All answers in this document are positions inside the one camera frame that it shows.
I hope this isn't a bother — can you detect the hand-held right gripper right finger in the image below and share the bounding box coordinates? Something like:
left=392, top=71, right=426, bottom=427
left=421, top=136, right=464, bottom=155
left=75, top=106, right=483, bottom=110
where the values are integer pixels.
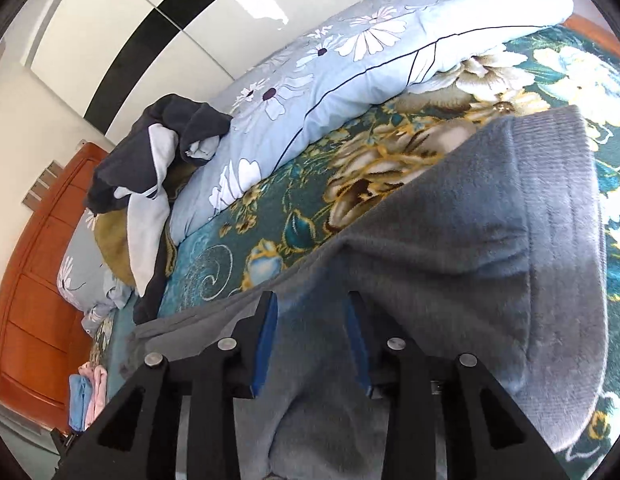
left=344, top=290, right=573, bottom=480

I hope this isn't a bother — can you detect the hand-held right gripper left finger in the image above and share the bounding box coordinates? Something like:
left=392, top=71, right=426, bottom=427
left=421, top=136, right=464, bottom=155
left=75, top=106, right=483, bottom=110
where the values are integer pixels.
left=52, top=290, right=279, bottom=480

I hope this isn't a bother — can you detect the grey fleece garment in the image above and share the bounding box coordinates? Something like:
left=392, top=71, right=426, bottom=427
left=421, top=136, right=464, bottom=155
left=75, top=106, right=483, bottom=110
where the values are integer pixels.
left=135, top=105, right=610, bottom=480

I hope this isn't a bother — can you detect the teal floral blanket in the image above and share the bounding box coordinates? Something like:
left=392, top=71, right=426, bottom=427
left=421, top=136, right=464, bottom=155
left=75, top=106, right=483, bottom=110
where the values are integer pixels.
left=87, top=22, right=620, bottom=480

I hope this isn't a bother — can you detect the light blue cloth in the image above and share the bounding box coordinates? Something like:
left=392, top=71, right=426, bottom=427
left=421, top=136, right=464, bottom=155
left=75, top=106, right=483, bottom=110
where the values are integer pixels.
left=102, top=270, right=136, bottom=311

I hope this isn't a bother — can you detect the folded pink cloth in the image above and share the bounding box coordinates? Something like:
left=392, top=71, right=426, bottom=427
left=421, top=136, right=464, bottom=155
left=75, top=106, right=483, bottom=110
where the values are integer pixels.
left=79, top=362, right=109, bottom=423

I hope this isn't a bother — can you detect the olive green garment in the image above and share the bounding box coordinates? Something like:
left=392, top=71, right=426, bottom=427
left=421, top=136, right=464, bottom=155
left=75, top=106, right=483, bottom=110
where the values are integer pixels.
left=93, top=160, right=198, bottom=288

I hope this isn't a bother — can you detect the folded blue cloth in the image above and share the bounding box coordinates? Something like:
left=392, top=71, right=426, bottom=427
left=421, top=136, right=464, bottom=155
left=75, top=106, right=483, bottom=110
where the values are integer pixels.
left=69, top=375, right=93, bottom=433

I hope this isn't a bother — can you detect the black and white garment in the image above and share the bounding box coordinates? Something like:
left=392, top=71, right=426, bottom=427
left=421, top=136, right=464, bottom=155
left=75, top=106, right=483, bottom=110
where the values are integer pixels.
left=84, top=94, right=234, bottom=326

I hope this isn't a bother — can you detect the wooden bed headboard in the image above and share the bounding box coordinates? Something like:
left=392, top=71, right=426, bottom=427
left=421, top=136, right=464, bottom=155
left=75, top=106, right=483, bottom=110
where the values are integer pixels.
left=0, top=142, right=116, bottom=433

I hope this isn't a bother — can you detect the blue floral quilt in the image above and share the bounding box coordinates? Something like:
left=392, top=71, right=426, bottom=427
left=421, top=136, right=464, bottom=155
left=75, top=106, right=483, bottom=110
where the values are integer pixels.
left=57, top=0, right=575, bottom=333

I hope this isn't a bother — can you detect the white wardrobe with black stripe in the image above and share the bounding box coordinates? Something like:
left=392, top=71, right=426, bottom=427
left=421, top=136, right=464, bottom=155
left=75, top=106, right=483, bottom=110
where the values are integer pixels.
left=20, top=0, right=371, bottom=136

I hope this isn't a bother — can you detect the wooden bed footboard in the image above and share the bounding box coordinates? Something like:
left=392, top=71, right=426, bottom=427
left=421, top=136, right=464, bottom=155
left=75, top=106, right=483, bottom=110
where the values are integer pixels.
left=562, top=14, right=620, bottom=56

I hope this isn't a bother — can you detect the grey wall switch panel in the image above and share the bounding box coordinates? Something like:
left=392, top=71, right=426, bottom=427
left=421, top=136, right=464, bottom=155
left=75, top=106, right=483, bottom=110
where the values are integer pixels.
left=21, top=160, right=62, bottom=209

